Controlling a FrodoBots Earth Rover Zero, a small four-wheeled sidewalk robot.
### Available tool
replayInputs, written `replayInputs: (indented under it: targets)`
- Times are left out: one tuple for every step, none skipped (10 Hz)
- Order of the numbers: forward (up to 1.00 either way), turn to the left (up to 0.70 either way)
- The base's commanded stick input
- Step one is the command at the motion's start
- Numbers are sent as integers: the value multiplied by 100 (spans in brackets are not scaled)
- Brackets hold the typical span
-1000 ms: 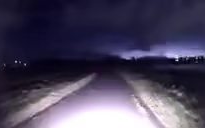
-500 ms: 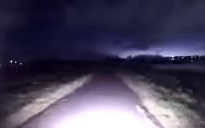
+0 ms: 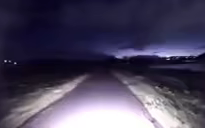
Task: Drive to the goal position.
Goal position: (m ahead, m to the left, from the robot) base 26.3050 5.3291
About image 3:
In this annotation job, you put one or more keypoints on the grey asphalt path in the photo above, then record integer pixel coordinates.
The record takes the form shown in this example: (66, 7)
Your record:
(95, 96)

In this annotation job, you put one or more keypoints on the snow strip beside path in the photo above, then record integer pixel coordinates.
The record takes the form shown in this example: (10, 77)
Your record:
(40, 100)
(150, 98)

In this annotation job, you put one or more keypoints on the dark field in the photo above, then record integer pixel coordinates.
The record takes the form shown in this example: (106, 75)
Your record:
(190, 83)
(13, 81)

